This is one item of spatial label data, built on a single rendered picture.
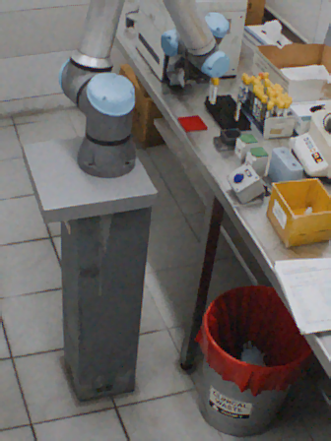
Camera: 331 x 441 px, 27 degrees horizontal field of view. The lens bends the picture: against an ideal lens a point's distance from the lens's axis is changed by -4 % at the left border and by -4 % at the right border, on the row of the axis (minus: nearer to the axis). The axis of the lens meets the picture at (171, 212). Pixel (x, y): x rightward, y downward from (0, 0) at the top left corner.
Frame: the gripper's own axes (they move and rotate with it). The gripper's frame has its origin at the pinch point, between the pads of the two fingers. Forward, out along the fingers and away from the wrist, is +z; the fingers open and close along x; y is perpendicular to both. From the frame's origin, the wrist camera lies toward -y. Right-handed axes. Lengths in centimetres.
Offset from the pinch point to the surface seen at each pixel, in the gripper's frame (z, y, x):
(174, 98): 1.5, 6.7, -3.7
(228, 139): -16.2, 30.5, 0.6
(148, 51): 10.0, -17.3, -4.4
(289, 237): -37, 67, -2
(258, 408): 23, 105, 4
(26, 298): 82, 42, -52
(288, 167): -33, 48, 6
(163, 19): -10.0, -17.1, -4.4
